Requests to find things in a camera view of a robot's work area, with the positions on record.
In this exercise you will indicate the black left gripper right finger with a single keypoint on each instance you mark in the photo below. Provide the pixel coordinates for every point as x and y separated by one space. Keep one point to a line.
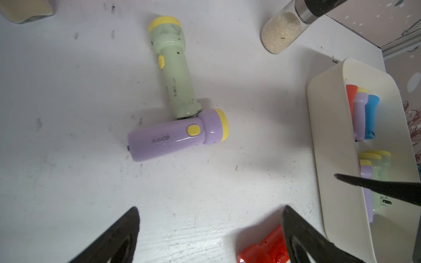
303 241

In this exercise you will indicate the purple flashlight horizontal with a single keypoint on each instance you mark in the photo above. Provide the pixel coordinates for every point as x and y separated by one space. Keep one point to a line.
208 127

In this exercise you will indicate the blue flashlight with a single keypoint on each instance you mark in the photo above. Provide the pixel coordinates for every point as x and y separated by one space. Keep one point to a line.
370 112

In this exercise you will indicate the small jar with black lid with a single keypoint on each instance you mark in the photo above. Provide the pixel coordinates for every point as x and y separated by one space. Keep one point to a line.
23 11

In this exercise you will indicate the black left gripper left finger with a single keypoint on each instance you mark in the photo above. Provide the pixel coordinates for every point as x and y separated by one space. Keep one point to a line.
117 244

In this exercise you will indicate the green flashlight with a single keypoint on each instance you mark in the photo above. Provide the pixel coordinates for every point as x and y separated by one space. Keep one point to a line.
168 43
376 163
384 164

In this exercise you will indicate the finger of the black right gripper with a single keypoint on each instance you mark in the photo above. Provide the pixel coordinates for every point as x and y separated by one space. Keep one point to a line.
404 191

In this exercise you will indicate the glass grinder with black cap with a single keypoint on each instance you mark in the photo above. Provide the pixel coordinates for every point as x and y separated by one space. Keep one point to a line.
289 23

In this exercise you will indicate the green flashlight front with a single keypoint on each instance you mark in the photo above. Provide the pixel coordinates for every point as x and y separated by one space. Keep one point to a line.
384 164

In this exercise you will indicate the dark red flashlight horizontal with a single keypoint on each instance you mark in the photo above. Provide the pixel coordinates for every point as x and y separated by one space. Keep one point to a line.
272 249

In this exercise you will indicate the red flashlight white cap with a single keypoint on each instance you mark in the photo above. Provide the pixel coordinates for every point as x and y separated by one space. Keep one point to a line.
351 91

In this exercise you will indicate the cream plastic storage tray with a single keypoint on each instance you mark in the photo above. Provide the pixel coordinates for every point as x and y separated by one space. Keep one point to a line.
391 234

